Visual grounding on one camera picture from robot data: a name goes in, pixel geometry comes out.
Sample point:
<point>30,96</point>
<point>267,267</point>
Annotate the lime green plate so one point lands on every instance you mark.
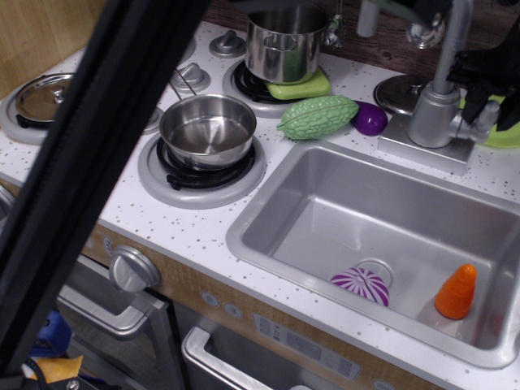
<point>504,139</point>

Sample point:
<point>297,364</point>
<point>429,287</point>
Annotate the grey stove knob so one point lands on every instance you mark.
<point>228,46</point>
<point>153,123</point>
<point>190,79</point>

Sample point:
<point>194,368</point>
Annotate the silver toy faucet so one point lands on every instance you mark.
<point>436,135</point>

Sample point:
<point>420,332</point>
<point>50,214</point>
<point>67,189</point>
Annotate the silver faucet lever handle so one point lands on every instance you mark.
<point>484,122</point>

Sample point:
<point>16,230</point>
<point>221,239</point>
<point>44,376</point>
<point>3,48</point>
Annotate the orange carrot toy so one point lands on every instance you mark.
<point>455,297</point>

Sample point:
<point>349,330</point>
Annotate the grey toy sink basin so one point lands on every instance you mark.
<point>326,209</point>

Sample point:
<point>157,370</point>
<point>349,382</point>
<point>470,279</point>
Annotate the steel lid on burner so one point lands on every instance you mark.
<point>39,100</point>

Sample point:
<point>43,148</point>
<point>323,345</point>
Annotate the grey stove knob left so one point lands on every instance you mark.
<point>153,123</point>

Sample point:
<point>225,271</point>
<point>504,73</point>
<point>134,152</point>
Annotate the blue clamp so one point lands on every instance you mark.
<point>54,337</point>

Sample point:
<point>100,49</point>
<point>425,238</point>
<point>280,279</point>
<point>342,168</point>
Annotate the yellow tape piece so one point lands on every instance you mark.
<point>56,369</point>

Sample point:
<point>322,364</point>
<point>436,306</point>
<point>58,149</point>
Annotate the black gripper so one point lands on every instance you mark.
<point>486,72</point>

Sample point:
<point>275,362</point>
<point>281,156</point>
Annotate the small steel saucepan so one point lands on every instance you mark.
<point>208,132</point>

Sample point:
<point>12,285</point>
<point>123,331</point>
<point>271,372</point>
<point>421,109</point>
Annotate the front right stove burner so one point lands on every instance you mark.
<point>175,185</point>

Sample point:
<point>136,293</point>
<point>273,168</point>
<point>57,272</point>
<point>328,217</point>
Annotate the purple eggplant toy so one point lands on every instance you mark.
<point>370,119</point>

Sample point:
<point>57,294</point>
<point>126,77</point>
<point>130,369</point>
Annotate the hanging steel spoon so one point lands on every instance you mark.
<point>335,32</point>

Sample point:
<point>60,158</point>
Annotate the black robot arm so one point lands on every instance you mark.
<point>81,193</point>

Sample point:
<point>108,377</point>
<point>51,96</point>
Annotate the silver dishwasher door handle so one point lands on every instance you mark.
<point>240,365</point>

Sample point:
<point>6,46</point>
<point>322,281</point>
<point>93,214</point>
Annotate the grey stove knob back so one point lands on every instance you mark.
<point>228,46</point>

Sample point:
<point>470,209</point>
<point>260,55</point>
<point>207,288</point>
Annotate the front left stove burner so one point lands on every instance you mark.
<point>19,129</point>

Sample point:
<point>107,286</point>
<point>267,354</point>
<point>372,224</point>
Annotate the green bitter melon toy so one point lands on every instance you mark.
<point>317,116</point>

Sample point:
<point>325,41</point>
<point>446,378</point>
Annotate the back right stove burner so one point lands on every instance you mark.
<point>240,83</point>

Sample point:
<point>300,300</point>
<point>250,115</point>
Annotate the stove burner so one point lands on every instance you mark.
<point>19,129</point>
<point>175,185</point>
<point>240,83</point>

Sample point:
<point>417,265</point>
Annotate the tall steel stock pot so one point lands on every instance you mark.
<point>283,45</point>

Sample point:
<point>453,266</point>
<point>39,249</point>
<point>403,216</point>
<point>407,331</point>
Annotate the silver oven dial knob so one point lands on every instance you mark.
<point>131,271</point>

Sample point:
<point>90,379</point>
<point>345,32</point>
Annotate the steel lid near faucet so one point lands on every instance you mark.
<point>400,94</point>

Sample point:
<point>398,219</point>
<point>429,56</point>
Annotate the silver oven door handle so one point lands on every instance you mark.
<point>123,315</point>

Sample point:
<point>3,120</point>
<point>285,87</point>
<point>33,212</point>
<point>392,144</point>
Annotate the hanging clear ladle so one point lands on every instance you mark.
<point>424,37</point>

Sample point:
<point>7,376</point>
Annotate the purple white striped toy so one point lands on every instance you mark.
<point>364,283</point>

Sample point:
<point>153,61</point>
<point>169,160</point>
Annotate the grey stove knob middle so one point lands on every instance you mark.
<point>190,79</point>

